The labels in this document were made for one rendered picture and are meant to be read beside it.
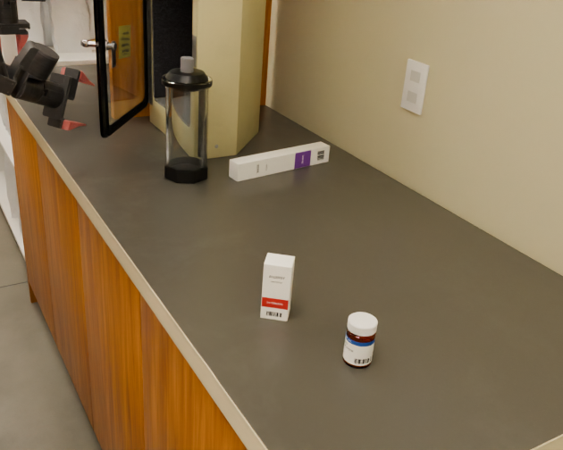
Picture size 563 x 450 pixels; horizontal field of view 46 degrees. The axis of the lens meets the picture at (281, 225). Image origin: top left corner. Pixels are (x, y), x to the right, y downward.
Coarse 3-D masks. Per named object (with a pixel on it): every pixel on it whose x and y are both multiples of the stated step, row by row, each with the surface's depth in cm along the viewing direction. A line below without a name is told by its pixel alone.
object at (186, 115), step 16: (208, 80) 140; (176, 96) 138; (192, 96) 138; (176, 112) 140; (192, 112) 140; (176, 128) 141; (192, 128) 141; (176, 144) 143; (192, 144) 143; (176, 160) 145; (192, 160) 145
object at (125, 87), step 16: (96, 0) 139; (112, 0) 147; (128, 0) 156; (96, 16) 141; (112, 16) 148; (128, 16) 158; (96, 32) 142; (112, 32) 150; (128, 32) 159; (96, 48) 144; (128, 48) 160; (128, 64) 162; (144, 64) 173; (112, 80) 153; (128, 80) 163; (144, 80) 175; (112, 96) 155; (128, 96) 165; (112, 112) 156
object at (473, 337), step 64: (128, 128) 178; (128, 192) 140; (192, 192) 143; (256, 192) 145; (320, 192) 148; (384, 192) 150; (128, 256) 116; (192, 256) 118; (256, 256) 119; (320, 256) 121; (384, 256) 123; (448, 256) 124; (512, 256) 126; (192, 320) 100; (256, 320) 101; (320, 320) 103; (384, 320) 104; (448, 320) 105; (512, 320) 106; (256, 384) 88; (320, 384) 89; (384, 384) 90; (448, 384) 91; (512, 384) 92; (256, 448) 80; (320, 448) 78; (384, 448) 79; (448, 448) 80; (512, 448) 81
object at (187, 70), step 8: (184, 56) 139; (184, 64) 138; (192, 64) 139; (168, 72) 139; (176, 72) 138; (184, 72) 139; (192, 72) 139; (200, 72) 140; (176, 80) 137; (184, 80) 137; (192, 80) 137; (200, 80) 138
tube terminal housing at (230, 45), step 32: (224, 0) 146; (256, 0) 159; (192, 32) 148; (224, 32) 149; (256, 32) 164; (224, 64) 153; (256, 64) 169; (224, 96) 156; (256, 96) 174; (160, 128) 177; (224, 128) 160; (256, 128) 180
